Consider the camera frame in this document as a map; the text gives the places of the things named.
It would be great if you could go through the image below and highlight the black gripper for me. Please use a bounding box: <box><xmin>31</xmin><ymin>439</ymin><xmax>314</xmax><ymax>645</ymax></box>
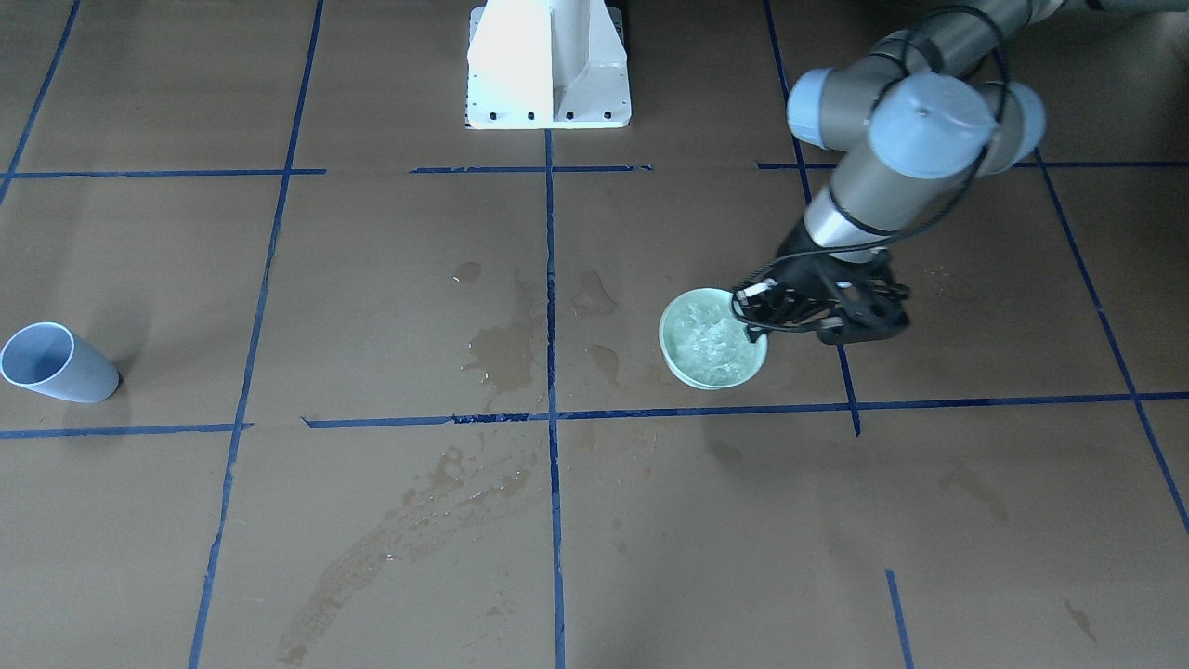
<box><xmin>732</xmin><ymin>228</ymin><xmax>910</xmax><ymax>346</ymax></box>

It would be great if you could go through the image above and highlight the mint green bowl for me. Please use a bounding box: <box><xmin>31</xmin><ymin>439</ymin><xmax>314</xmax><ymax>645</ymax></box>
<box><xmin>658</xmin><ymin>288</ymin><xmax>768</xmax><ymax>390</ymax></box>

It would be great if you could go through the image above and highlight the light blue cup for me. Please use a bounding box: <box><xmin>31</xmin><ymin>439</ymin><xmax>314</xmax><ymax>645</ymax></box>
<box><xmin>1</xmin><ymin>321</ymin><xmax>122</xmax><ymax>405</ymax></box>

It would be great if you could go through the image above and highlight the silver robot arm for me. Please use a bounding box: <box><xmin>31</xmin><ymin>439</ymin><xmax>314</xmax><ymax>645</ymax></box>
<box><xmin>729</xmin><ymin>1</ymin><xmax>1185</xmax><ymax>346</ymax></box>

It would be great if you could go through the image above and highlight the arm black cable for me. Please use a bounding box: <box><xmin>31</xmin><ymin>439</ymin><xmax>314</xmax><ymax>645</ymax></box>
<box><xmin>731</xmin><ymin>5</ymin><xmax>1013</xmax><ymax>334</ymax></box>

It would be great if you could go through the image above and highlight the white pedestal column base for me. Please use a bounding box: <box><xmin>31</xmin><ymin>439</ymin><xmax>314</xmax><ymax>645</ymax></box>
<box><xmin>464</xmin><ymin>1</ymin><xmax>633</xmax><ymax>131</ymax></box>

